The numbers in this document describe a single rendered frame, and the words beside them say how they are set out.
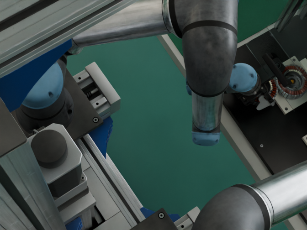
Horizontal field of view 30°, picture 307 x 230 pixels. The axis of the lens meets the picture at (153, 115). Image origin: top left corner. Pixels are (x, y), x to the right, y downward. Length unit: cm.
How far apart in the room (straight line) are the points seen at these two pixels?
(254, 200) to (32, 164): 43
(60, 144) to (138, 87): 175
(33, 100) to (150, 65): 146
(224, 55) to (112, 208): 58
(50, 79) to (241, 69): 52
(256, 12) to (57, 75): 94
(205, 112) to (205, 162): 124
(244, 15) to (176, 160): 83
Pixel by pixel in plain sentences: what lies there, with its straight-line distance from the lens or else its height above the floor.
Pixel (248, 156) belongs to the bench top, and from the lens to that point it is 185.
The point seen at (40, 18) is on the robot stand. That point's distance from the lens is 52.
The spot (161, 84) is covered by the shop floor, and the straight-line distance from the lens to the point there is 269.
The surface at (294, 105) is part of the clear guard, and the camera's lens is 164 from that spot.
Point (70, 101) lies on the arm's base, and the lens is 150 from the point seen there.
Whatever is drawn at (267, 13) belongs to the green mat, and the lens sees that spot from 206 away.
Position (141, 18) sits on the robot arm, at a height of 137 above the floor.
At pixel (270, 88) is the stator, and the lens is 187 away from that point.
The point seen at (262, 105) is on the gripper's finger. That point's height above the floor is 83.
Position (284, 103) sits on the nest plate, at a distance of 190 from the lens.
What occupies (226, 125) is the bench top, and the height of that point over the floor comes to 75.
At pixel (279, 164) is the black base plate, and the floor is 77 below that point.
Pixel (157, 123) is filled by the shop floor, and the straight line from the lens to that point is 262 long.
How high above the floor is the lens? 248
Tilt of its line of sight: 70 degrees down
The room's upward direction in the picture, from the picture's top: 14 degrees clockwise
